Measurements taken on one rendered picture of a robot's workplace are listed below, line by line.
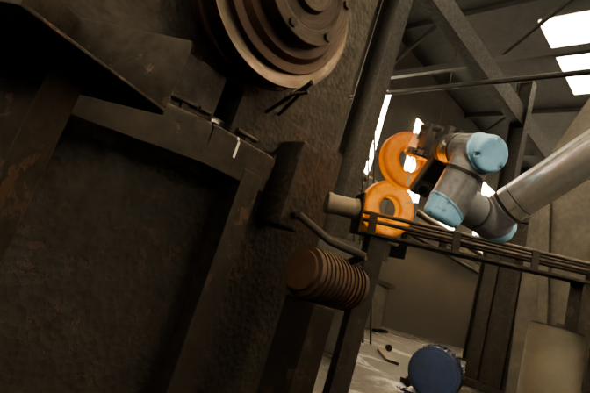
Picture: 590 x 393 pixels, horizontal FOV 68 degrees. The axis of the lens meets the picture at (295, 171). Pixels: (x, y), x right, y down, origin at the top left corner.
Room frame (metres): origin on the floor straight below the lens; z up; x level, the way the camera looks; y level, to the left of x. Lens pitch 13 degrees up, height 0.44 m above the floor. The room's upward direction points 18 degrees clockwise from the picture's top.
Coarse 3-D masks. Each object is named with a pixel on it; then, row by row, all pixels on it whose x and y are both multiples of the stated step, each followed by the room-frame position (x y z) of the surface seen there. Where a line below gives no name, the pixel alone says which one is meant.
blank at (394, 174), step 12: (408, 132) 1.08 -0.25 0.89; (384, 144) 1.09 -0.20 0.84; (396, 144) 1.07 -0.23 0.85; (408, 144) 1.08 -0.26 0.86; (384, 156) 1.07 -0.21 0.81; (396, 156) 1.07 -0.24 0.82; (384, 168) 1.08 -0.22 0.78; (396, 168) 1.07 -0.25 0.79; (420, 168) 1.09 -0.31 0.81; (396, 180) 1.08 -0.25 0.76; (408, 180) 1.08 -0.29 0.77
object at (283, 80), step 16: (208, 0) 0.90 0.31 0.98; (224, 0) 0.88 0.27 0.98; (208, 16) 0.93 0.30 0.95; (224, 16) 0.89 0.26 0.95; (224, 32) 0.93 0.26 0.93; (240, 32) 0.93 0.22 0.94; (224, 48) 0.97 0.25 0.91; (240, 48) 0.94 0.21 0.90; (240, 64) 1.00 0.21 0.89; (256, 64) 0.98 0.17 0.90; (256, 80) 1.05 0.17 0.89; (272, 80) 1.02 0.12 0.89; (288, 80) 1.05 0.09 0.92; (304, 80) 1.08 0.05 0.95; (320, 80) 1.12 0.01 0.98
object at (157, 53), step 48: (0, 0) 0.34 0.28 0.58; (48, 0) 0.58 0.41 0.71; (0, 48) 0.51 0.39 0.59; (48, 48) 0.44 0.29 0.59; (96, 48) 0.62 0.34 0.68; (144, 48) 0.60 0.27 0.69; (0, 96) 0.48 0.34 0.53; (48, 96) 0.49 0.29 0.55; (96, 96) 0.61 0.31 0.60; (144, 96) 0.54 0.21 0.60; (0, 144) 0.48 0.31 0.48; (48, 144) 0.52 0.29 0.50; (0, 192) 0.49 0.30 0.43; (0, 240) 0.51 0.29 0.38
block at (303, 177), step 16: (288, 144) 1.16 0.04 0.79; (304, 144) 1.12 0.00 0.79; (288, 160) 1.15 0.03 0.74; (304, 160) 1.13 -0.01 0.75; (272, 176) 1.18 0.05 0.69; (288, 176) 1.13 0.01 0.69; (304, 176) 1.14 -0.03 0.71; (272, 192) 1.16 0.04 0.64; (288, 192) 1.12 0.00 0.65; (304, 192) 1.15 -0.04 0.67; (272, 208) 1.15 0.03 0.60; (288, 208) 1.13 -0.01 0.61; (304, 208) 1.17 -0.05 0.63; (272, 224) 1.15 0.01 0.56; (288, 224) 1.14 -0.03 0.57
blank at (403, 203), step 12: (372, 192) 1.16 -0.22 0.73; (384, 192) 1.17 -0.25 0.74; (396, 192) 1.18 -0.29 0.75; (408, 192) 1.19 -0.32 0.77; (372, 204) 1.17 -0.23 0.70; (396, 204) 1.20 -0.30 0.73; (408, 204) 1.19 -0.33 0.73; (396, 216) 1.19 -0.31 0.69; (408, 216) 1.19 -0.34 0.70; (384, 228) 1.18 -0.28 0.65
